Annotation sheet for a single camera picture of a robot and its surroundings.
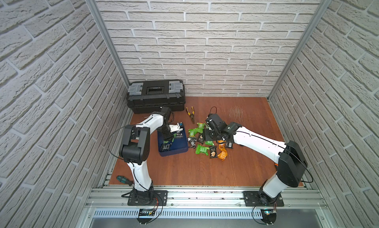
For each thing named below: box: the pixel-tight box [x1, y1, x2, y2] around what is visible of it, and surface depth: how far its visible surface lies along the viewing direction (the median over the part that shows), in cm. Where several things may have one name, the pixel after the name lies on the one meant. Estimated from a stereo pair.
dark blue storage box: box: [157, 128, 189, 157], surface depth 92 cm
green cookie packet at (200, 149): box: [195, 144, 211, 156], surface depth 91 cm
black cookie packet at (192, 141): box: [187, 137, 198, 149], surface depth 94 cm
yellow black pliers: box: [186, 106, 195, 124], surface depth 109 cm
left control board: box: [136, 208, 156, 225], surface depth 72 cm
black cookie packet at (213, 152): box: [209, 146, 218, 159], surface depth 91 cm
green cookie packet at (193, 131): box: [188, 127, 200, 138], surface depth 99 cm
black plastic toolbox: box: [126, 79, 187, 114], surface depth 102 cm
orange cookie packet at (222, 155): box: [217, 143, 228, 161], surface depth 89 cm
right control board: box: [260, 209, 277, 225], surface depth 71 cm
